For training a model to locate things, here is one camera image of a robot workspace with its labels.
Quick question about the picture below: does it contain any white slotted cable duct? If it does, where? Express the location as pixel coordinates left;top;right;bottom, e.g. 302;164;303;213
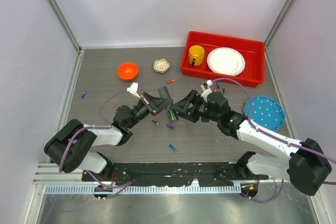
45;183;241;195

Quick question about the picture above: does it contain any green battery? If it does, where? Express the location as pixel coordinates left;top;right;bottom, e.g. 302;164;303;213
169;110;175;121

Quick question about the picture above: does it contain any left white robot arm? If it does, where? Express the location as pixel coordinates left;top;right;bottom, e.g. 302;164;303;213
44;87;173;182

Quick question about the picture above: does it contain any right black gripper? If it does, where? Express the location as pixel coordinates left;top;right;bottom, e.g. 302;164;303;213
170;90;221;123

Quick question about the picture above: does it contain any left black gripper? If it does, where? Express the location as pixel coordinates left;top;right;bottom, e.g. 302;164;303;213
127;92;172;129

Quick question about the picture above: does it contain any red plastic bin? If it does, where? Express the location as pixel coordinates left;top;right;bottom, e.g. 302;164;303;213
180;31;265;88

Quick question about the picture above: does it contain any purple battery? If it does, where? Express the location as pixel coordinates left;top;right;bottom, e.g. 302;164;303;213
166;124;175;130

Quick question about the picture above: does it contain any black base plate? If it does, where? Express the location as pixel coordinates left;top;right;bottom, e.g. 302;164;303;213
93;162;269;187

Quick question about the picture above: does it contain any blue battery near front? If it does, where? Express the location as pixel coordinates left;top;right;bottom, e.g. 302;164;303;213
169;144;177;153

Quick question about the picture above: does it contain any black remote control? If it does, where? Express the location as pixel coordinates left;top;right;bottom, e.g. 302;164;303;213
158;86;179;123

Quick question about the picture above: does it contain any orange bowl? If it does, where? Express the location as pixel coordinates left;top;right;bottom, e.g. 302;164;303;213
117;62;139;81

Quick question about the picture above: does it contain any white paper plate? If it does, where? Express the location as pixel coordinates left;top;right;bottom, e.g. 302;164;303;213
207;47;245;76

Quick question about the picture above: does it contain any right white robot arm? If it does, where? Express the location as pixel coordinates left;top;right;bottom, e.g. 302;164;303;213
171;90;332;196

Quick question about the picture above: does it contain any blue polka dot plate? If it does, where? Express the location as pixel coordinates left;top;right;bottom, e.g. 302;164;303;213
250;95;286;131

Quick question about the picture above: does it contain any yellow mug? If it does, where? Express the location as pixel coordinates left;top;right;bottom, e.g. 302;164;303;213
188;45;205;66

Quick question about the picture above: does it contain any small patterned bowl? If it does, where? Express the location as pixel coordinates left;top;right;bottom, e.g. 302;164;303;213
153;58;171;73

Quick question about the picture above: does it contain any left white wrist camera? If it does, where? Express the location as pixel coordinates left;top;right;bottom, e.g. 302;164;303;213
127;82;141;99

